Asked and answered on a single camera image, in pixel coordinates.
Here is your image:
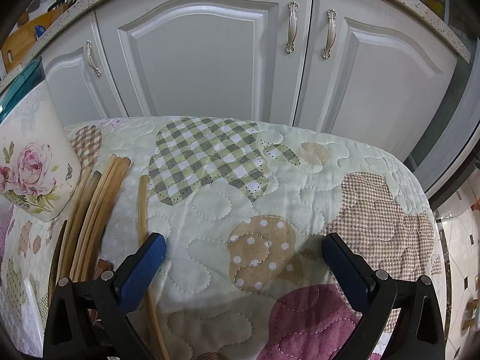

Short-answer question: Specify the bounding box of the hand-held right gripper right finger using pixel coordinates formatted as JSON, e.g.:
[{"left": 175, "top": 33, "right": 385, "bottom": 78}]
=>
[{"left": 322, "top": 232, "right": 447, "bottom": 360}]

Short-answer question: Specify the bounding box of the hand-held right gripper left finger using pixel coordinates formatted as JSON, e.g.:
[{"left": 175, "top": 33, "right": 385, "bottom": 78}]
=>
[{"left": 43, "top": 232, "right": 167, "bottom": 360}]

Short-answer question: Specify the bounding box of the dark wooden chopstick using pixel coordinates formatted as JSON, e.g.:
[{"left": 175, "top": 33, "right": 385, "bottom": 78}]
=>
[{"left": 95, "top": 258, "right": 114, "bottom": 282}]

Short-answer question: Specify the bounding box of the bundle of wooden chopsticks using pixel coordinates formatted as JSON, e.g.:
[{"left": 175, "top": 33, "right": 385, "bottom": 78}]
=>
[{"left": 77, "top": 157, "right": 126, "bottom": 281}]

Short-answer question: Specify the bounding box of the floral utensil holder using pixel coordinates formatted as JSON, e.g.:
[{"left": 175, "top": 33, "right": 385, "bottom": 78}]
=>
[{"left": 0, "top": 57, "right": 82, "bottom": 223}]

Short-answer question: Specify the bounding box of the quilted patchwork mat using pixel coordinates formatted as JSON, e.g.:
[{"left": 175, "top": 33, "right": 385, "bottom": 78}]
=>
[{"left": 0, "top": 114, "right": 447, "bottom": 360}]

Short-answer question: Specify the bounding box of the white cabinet door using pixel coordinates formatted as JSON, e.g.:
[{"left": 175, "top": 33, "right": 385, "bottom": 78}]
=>
[
  {"left": 95, "top": 0, "right": 316, "bottom": 121},
  {"left": 43, "top": 11, "right": 126, "bottom": 128},
  {"left": 292, "top": 0, "right": 460, "bottom": 162}
]

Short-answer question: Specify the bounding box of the wooden cutting board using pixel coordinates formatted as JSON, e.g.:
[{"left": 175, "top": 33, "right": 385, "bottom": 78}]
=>
[{"left": 2, "top": 9, "right": 57, "bottom": 74}]

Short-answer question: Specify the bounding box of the speckled stone countertop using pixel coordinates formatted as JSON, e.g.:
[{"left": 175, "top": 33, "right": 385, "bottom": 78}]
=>
[{"left": 0, "top": 0, "right": 471, "bottom": 94}]

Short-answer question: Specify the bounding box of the metal cabinet handle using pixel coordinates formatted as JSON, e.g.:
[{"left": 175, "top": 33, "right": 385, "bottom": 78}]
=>
[
  {"left": 85, "top": 40, "right": 103, "bottom": 77},
  {"left": 284, "top": 1, "right": 299, "bottom": 55},
  {"left": 321, "top": 9, "right": 337, "bottom": 61}
]

